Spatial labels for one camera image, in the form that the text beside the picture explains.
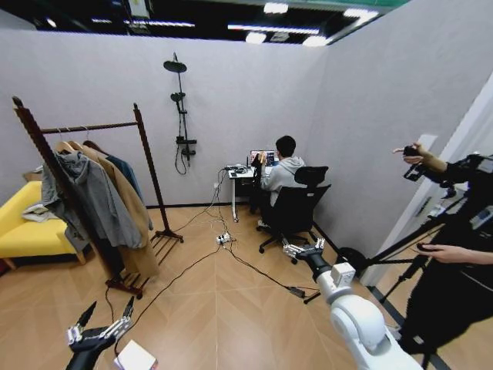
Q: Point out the black power adapter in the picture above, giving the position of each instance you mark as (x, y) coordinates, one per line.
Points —
(296, 290)

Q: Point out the dark wooden clothes rack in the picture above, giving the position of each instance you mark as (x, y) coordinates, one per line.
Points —
(151, 162)

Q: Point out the white grey crumpled garment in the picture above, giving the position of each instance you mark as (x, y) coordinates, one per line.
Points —
(36, 214)

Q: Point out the black office chair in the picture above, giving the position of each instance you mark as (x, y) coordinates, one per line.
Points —
(292, 208)

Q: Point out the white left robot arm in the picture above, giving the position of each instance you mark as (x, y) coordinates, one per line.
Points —
(135, 356)

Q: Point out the blue denim garment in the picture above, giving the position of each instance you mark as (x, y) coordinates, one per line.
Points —
(125, 169)

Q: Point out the seated person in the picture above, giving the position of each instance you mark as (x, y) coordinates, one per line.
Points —
(283, 173)

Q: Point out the white desk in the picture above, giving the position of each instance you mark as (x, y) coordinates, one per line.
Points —
(235, 200)

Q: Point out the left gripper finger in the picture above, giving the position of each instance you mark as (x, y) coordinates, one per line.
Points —
(79, 327)
(119, 325)

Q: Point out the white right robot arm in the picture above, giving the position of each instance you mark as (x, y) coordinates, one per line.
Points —
(354, 320)

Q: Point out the black round base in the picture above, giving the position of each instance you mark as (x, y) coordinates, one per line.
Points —
(350, 256)

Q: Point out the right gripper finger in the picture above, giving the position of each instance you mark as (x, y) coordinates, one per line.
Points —
(293, 250)
(318, 246)

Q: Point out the ceiling light panel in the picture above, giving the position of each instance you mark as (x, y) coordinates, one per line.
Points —
(314, 41)
(276, 7)
(360, 13)
(255, 37)

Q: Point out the black shower set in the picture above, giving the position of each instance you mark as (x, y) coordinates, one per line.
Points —
(177, 96)

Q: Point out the black tripod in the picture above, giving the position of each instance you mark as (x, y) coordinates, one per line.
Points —
(408, 246)

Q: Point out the grey hooded jacket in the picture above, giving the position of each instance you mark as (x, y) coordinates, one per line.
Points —
(104, 200)

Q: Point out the long ceiling light strip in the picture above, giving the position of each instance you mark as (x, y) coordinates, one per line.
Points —
(158, 23)
(273, 29)

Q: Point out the yellow sofa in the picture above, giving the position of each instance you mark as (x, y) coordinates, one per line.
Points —
(23, 239)

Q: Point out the tan long coat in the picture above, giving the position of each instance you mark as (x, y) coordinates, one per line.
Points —
(135, 216)

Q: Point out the black hand controller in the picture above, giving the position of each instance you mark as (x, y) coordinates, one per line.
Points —
(411, 151)
(424, 247)

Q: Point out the standing person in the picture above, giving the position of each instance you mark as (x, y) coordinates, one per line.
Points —
(447, 293)

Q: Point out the wooden clothes hanger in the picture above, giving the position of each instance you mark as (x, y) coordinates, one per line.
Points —
(88, 136)
(65, 145)

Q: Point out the white power strip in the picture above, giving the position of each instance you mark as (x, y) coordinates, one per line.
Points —
(223, 239)

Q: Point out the black cloth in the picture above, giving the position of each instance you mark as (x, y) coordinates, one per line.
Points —
(257, 185)

